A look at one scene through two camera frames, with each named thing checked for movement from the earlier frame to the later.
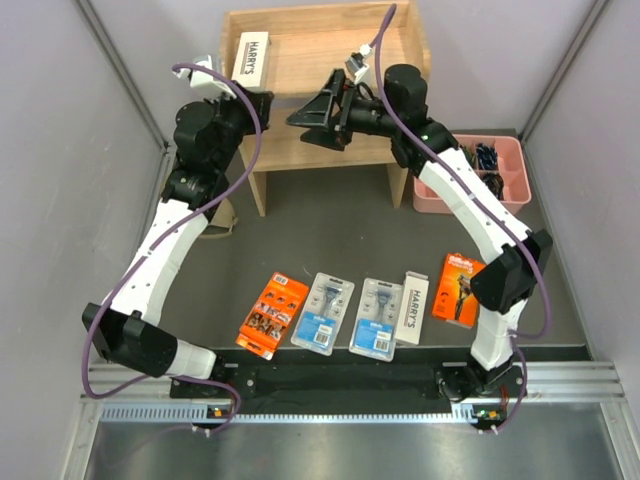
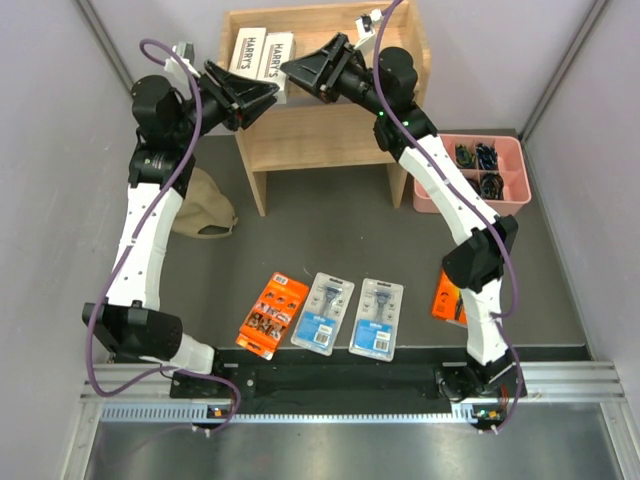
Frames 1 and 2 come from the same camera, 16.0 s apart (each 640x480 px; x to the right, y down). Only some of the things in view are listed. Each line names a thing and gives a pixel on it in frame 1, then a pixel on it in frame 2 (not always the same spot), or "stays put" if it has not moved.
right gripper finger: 317,111 → 315,69
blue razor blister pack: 320,319 stays put
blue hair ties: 486,157 stays put
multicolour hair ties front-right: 494,183 stays put
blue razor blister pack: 376,319 stays put
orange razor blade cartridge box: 272,315 stays put
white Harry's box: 412,308 → 280,47
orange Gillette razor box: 454,302 stays put
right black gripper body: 362,116 → 346,78
